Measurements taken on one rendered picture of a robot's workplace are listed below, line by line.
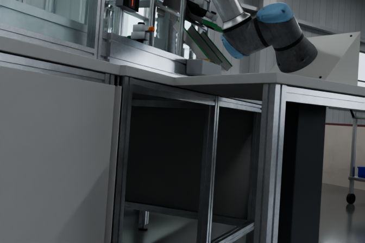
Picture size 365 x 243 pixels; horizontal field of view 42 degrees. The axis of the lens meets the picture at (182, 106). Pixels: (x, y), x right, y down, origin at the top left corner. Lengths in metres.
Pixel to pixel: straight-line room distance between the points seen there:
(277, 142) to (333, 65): 0.47
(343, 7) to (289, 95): 8.85
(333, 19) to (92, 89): 8.78
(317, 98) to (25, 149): 0.83
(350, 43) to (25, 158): 1.16
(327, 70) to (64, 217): 0.98
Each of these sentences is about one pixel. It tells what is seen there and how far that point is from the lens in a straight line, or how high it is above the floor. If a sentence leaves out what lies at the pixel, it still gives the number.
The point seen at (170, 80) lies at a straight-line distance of 1.57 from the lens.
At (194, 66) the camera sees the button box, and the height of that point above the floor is 0.93.
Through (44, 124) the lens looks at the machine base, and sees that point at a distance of 1.11.
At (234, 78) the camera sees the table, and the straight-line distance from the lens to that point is 1.37.
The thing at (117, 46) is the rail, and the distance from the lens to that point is 1.45.
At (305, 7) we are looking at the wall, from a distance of 9.19.
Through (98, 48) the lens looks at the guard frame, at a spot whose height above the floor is 0.89.
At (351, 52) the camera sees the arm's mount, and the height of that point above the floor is 0.99.
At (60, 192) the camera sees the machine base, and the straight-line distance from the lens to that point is 1.18.
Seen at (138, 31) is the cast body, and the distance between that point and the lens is 1.90.
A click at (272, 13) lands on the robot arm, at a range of 1.68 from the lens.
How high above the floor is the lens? 0.72
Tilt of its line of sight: 2 degrees up
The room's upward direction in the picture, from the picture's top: 4 degrees clockwise
